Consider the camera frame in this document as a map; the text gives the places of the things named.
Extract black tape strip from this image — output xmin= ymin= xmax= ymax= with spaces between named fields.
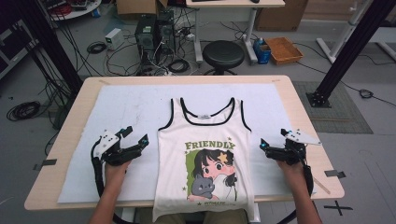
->
xmin=33 ymin=159 xmax=58 ymax=172
xmin=323 ymin=169 xmax=347 ymax=179

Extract large closed cardboard box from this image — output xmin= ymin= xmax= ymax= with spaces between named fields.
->
xmin=254 ymin=0 xmax=309 ymax=33

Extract white printed tank top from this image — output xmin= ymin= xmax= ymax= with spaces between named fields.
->
xmin=151 ymin=96 xmax=257 ymax=223

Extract black round stool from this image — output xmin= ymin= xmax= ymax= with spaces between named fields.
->
xmin=202 ymin=39 xmax=247 ymax=77

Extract black metal post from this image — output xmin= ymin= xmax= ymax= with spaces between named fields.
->
xmin=17 ymin=0 xmax=84 ymax=96
xmin=305 ymin=0 xmax=396 ymax=109

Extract grey floor mat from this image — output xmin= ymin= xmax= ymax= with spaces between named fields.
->
xmin=292 ymin=80 xmax=375 ymax=135

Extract coiled black cable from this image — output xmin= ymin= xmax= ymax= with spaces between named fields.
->
xmin=6 ymin=100 xmax=42 ymax=122
xmin=86 ymin=40 xmax=108 ymax=55
xmin=167 ymin=58 xmax=191 ymax=75

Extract large black computer tower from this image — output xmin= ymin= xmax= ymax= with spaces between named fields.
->
xmin=134 ymin=15 xmax=159 ymax=69

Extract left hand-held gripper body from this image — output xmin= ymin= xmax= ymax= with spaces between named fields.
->
xmin=91 ymin=129 xmax=143 ymax=167

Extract black tape cross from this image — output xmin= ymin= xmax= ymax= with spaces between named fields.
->
xmin=323 ymin=200 xmax=354 ymax=217

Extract round white table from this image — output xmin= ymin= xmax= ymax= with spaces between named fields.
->
xmin=39 ymin=0 xmax=103 ymax=22

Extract person's right hand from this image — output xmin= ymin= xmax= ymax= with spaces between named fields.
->
xmin=276 ymin=161 xmax=305 ymax=189

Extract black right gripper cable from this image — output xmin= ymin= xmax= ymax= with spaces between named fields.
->
xmin=276 ymin=161 xmax=315 ymax=224

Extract white desk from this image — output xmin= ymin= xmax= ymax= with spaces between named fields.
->
xmin=185 ymin=0 xmax=287 ymax=65

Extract white metal stand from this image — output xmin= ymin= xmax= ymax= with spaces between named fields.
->
xmin=316 ymin=0 xmax=396 ymax=65

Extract black floor cable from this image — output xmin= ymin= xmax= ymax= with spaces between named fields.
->
xmin=293 ymin=41 xmax=396 ymax=108

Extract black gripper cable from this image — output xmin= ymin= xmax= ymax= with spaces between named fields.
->
xmin=90 ymin=144 xmax=125 ymax=224
xmin=276 ymin=161 xmax=315 ymax=224

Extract blue box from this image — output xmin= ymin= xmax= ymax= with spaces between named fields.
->
xmin=252 ymin=37 xmax=272 ymax=65

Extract white foam mat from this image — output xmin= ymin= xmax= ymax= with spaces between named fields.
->
xmin=57 ymin=82 xmax=316 ymax=204

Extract orange tray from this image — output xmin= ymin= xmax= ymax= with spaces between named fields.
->
xmin=264 ymin=36 xmax=304 ymax=66

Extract white box device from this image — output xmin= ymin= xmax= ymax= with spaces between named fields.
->
xmin=104 ymin=27 xmax=125 ymax=51

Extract small black computer tower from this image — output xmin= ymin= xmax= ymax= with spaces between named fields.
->
xmin=156 ymin=9 xmax=177 ymax=58

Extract open cardboard box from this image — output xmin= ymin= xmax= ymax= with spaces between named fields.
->
xmin=115 ymin=0 xmax=169 ymax=17

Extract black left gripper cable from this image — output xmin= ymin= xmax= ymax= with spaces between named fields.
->
xmin=90 ymin=144 xmax=125 ymax=224

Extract person's khaki pants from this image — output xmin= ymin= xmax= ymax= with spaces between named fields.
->
xmin=154 ymin=208 xmax=250 ymax=224

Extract thin wooden stick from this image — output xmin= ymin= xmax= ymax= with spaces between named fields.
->
xmin=312 ymin=176 xmax=332 ymax=196

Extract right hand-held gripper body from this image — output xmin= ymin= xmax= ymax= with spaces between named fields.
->
xmin=267 ymin=128 xmax=322 ymax=166

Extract person's left hand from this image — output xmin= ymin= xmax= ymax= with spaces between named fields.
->
xmin=104 ymin=161 xmax=131 ymax=191

